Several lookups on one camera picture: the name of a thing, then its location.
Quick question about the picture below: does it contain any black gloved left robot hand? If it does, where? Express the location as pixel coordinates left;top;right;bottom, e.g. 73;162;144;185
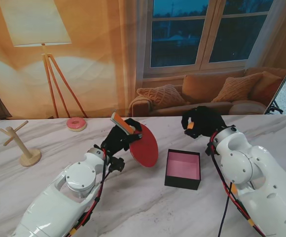
100;118;143;158

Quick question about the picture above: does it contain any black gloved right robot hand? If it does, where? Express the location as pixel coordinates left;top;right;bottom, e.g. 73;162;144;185
181;106;226;139

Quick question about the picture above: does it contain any red ping pong bat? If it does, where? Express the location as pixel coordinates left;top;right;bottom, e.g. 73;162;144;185
110;112;159;168

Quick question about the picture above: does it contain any black box with pink inside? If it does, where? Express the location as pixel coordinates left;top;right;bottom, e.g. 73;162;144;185
164;148;202;191

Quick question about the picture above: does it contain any pink frosted toy donut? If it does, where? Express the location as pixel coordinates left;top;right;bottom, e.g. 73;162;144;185
67;117;87;132

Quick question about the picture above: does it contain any black tripod stand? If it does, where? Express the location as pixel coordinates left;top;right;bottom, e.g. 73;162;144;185
266;98;285;116

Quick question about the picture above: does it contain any printed living room backdrop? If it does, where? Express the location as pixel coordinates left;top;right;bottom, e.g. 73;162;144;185
0;0;286;121

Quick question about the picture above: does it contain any wooden peg stand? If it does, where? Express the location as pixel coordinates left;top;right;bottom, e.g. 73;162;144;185
0;120;42;167

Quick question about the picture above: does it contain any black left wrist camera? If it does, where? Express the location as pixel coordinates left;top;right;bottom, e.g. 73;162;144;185
108;157;125;173

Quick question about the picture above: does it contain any red black right arm cable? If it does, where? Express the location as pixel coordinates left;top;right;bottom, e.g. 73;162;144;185
206;133;266;237

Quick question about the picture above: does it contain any red black arm cable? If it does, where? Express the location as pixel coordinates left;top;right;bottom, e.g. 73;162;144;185
69;148;109;237
206;133;266;237

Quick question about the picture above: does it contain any red black left arm cable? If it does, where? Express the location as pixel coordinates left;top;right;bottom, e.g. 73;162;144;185
69;148;109;237

